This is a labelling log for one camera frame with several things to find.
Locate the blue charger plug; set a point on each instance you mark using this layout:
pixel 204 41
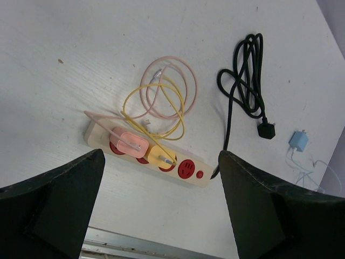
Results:
pixel 299 141

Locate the pink charger plug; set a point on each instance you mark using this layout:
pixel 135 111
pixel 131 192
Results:
pixel 126 142

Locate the aluminium table frame rail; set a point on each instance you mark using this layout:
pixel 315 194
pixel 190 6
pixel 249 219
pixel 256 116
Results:
pixel 172 242

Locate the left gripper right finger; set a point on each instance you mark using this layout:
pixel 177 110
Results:
pixel 273 218

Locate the beige red power strip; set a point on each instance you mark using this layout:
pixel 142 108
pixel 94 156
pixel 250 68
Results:
pixel 188 169

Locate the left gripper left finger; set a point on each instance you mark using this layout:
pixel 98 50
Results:
pixel 47 216

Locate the yellow charger plug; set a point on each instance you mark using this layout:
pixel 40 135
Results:
pixel 159 157

